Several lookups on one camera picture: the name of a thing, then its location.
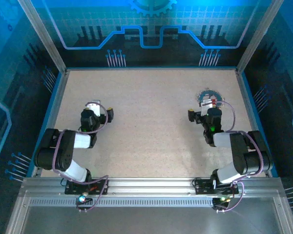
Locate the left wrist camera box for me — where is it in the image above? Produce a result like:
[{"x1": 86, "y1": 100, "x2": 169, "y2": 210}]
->
[{"x1": 86, "y1": 99, "x2": 102, "y2": 117}]

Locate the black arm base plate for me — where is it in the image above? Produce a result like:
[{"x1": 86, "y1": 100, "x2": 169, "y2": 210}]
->
[
  {"x1": 194, "y1": 179, "x2": 239, "y2": 195},
  {"x1": 64, "y1": 179, "x2": 109, "y2": 195}
]

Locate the slotted grey cable tray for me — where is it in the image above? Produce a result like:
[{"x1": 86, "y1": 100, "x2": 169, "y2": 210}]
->
[{"x1": 28, "y1": 197, "x2": 215, "y2": 208}]

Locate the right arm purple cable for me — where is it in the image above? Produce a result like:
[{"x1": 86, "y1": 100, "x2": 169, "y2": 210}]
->
[{"x1": 202, "y1": 100, "x2": 264, "y2": 213}]

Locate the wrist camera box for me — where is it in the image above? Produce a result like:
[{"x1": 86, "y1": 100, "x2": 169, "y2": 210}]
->
[
  {"x1": 200, "y1": 98, "x2": 217, "y2": 110},
  {"x1": 86, "y1": 99, "x2": 102, "y2": 117}
]

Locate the aluminium frame post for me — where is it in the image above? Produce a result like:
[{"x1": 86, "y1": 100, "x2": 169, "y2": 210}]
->
[
  {"x1": 235, "y1": 0, "x2": 285, "y2": 74},
  {"x1": 17, "y1": 0, "x2": 67, "y2": 74}
]

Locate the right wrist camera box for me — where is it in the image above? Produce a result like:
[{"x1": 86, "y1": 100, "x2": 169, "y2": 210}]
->
[{"x1": 200, "y1": 98, "x2": 217, "y2": 110}]

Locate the grey metal shelf panel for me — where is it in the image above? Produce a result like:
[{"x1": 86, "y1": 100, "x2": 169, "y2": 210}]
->
[{"x1": 4, "y1": 206, "x2": 293, "y2": 234}]

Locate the aluminium mounting rail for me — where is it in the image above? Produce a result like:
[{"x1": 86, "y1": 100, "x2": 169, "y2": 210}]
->
[{"x1": 19, "y1": 177, "x2": 284, "y2": 198}]

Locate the small LED controller board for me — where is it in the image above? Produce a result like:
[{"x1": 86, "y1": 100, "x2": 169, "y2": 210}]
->
[
  {"x1": 75, "y1": 194, "x2": 93, "y2": 205},
  {"x1": 211, "y1": 196, "x2": 231, "y2": 210}
]

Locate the aluminium table side rail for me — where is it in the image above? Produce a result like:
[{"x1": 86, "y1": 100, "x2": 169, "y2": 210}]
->
[
  {"x1": 235, "y1": 70, "x2": 272, "y2": 176},
  {"x1": 31, "y1": 70, "x2": 69, "y2": 176}
]

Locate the aluminium table end rail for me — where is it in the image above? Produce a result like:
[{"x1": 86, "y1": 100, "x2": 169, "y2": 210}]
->
[{"x1": 65, "y1": 67, "x2": 237, "y2": 72}]

